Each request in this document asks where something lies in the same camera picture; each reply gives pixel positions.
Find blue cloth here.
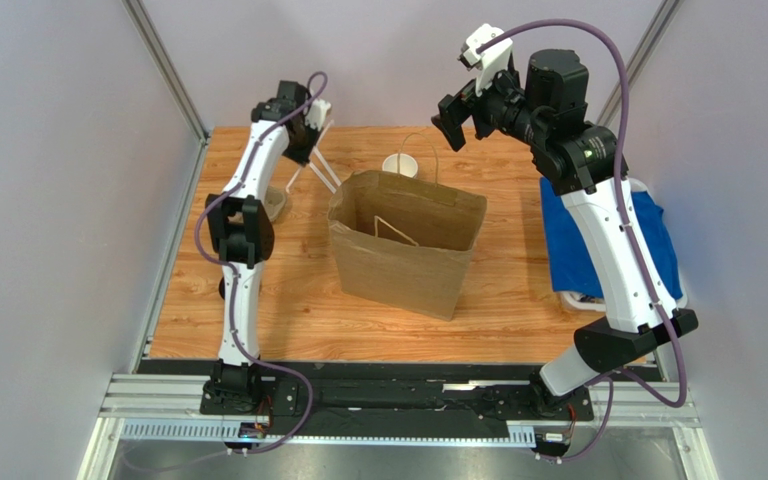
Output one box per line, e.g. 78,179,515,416
540,176,685,302

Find aluminium rail frame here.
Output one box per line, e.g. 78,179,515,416
78,360,717,479

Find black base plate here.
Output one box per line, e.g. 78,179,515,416
137,359,594,440

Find white plastic basket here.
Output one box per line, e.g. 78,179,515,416
559,174,689,314

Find far kraft paper cup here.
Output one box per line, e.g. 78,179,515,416
381,153,419,178

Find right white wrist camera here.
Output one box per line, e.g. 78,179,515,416
458,23,513,96

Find brown paper bag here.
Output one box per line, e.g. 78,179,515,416
327,169,487,321

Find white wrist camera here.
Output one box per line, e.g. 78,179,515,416
304,99,332,132
458,23,513,96

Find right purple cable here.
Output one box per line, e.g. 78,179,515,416
473,18,689,463

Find purple cable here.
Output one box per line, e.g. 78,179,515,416
473,18,689,463
193,71,329,457

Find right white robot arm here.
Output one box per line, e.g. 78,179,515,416
432,47,699,416

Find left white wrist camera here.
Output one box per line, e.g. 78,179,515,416
304,99,332,132

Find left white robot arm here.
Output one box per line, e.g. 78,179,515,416
199,80,330,415

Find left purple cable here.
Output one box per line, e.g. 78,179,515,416
193,71,329,457

